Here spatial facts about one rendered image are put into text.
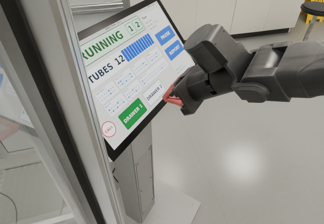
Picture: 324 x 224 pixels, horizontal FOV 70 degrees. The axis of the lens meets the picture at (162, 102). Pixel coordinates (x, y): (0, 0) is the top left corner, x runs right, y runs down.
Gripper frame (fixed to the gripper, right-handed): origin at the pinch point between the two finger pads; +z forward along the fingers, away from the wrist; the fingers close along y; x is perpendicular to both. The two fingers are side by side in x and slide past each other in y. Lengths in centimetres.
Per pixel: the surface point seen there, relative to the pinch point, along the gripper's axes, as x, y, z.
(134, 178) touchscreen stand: 33, -5, 52
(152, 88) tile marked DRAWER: -0.4, -11.1, 14.6
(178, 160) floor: 71, -56, 88
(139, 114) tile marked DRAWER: 2.5, -1.1, 14.6
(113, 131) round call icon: 0.6, 8.4, 14.5
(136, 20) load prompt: -19.9, -21.9, 14.8
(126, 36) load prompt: -17.3, -14.2, 14.7
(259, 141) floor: 101, -106, 52
